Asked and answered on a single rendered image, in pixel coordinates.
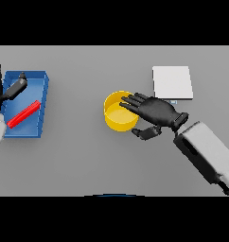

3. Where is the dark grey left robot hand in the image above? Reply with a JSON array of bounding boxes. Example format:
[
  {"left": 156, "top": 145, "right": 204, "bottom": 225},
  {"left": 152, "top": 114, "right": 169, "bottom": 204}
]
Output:
[{"left": 0, "top": 63, "right": 28, "bottom": 115}]

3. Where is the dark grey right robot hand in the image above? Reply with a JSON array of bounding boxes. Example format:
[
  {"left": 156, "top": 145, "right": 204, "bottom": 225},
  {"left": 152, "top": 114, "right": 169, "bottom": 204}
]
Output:
[{"left": 118, "top": 92, "right": 190, "bottom": 142}]

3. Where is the red beaker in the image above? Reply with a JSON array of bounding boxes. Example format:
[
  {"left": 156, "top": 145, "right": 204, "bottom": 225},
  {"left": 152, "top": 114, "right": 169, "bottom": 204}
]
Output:
[{"left": 6, "top": 99, "right": 42, "bottom": 130}]

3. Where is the pale square measuring scale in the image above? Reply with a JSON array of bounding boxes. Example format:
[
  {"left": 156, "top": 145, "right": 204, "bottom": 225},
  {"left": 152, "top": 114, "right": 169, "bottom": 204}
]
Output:
[{"left": 151, "top": 65, "right": 195, "bottom": 105}]

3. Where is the yellow bowl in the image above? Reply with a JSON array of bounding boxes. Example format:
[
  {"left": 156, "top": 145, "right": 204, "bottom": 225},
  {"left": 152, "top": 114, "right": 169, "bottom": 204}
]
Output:
[{"left": 103, "top": 90, "right": 140, "bottom": 132}]

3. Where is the blue plastic tray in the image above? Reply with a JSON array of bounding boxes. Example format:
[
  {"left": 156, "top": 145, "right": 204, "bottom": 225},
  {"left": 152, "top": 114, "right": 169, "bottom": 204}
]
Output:
[{"left": 0, "top": 70, "right": 50, "bottom": 139}]

